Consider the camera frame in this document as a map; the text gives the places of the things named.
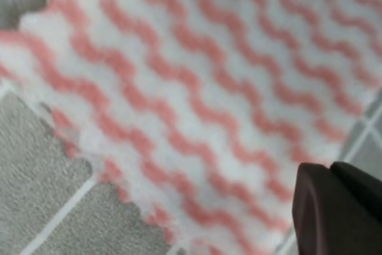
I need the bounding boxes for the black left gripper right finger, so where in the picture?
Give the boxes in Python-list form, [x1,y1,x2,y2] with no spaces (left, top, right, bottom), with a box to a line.
[329,161,382,255]

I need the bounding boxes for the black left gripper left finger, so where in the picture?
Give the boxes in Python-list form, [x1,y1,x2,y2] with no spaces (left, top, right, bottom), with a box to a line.
[291,162,359,255]

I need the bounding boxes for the pink white wavy towel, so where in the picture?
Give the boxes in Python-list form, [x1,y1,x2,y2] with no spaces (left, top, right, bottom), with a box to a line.
[1,0,381,254]

